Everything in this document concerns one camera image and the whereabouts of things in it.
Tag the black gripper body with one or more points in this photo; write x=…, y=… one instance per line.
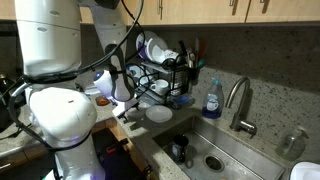
x=122, y=107

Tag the white bowl with flower pattern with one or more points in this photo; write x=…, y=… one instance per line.
x=159, y=114

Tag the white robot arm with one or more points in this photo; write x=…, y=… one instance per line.
x=47, y=106

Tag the small orange dish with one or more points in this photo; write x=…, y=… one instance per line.
x=102, y=101

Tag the white mug lower rack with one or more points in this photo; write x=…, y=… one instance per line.
x=160, y=86

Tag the black two-tier dish rack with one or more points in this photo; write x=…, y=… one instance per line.
x=145, y=74

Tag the blue sponge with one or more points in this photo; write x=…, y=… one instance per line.
x=183, y=101

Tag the black mug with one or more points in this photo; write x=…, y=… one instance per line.
x=179, y=148

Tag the white plate upright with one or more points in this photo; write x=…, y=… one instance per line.
x=156, y=48

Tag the large white plate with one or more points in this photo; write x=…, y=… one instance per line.
x=141, y=43

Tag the white mug with red label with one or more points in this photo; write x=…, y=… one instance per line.
x=170, y=56

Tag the utensil holder with utensils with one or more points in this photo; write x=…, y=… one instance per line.
x=193, y=59

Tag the blue dish soap bottle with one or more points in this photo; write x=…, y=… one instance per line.
x=213, y=102

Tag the wooden upper cabinets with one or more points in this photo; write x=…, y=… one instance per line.
x=189, y=12

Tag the stainless steel sink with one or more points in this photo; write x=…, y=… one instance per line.
x=214, y=155

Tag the metal kitchen faucet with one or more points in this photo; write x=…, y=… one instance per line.
x=238, y=122

